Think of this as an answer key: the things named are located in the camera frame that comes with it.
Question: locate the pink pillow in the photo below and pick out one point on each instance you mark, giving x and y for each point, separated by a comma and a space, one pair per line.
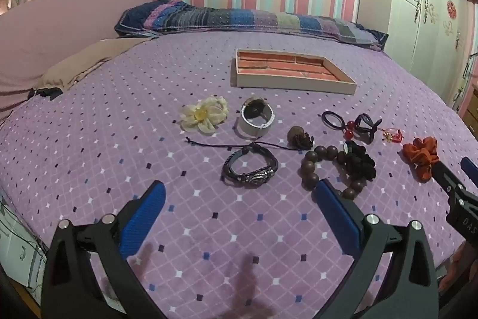
56, 27

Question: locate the beige cloth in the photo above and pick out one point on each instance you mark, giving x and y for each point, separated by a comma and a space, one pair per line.
86, 61

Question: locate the orange scrunchie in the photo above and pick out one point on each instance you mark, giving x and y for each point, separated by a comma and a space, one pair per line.
420, 156

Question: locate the red gold small clip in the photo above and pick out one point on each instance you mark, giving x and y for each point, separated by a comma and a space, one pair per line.
392, 136

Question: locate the cream flower hair clip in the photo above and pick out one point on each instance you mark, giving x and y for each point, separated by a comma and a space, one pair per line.
203, 115

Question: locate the dark cloth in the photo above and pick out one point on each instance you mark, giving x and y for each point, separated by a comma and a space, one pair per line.
46, 93

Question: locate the person's right hand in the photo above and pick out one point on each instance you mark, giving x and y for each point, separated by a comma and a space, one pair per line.
465, 263

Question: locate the black scrunchie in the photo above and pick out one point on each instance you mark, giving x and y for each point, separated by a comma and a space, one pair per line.
360, 162

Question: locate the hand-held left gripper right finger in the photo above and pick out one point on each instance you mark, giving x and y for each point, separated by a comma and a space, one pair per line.
336, 214

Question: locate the white cabinet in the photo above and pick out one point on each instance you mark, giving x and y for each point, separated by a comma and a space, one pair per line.
18, 244

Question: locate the brick print jewelry tray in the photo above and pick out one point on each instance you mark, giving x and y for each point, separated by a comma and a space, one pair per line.
291, 83

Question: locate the patchwork striped pillow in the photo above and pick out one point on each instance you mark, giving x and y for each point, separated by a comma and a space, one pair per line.
239, 20

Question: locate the white wardrobe floral decals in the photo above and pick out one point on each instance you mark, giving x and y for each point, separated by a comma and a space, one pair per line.
418, 5

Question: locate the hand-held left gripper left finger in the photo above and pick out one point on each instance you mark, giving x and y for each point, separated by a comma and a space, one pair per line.
143, 218

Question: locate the purple diamond print bedsheet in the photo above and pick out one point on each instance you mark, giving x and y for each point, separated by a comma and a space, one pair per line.
149, 139

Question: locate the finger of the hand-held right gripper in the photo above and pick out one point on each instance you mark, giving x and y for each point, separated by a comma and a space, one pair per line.
448, 179
470, 169

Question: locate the brown walnut pendant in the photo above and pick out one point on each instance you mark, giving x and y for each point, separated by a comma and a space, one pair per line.
295, 136

